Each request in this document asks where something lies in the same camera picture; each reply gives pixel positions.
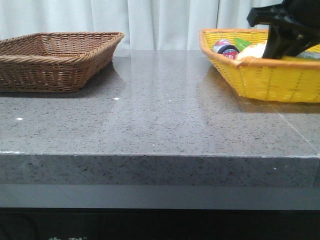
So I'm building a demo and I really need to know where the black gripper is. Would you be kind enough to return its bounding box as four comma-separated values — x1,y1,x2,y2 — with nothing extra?
246,0,320,59

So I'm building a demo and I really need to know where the yellow packing tape roll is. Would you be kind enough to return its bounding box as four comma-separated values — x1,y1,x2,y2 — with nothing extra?
282,51,320,62

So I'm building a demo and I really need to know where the small patterned tape roll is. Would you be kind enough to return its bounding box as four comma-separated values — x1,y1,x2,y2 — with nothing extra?
212,39,231,54

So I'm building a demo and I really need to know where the toy bread roll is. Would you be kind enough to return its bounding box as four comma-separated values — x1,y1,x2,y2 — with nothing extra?
235,40,267,61

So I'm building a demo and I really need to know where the yellow wicker basket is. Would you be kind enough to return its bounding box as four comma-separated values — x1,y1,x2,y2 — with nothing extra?
199,28,320,103

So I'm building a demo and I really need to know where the green toy leaf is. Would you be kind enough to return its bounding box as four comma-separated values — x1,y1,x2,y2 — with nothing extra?
233,37,252,52

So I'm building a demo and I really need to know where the white curtain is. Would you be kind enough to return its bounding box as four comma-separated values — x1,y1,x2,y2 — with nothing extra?
0,0,275,50

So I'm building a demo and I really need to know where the brown wicker basket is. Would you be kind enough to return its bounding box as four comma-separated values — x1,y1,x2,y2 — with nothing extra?
0,31,125,93

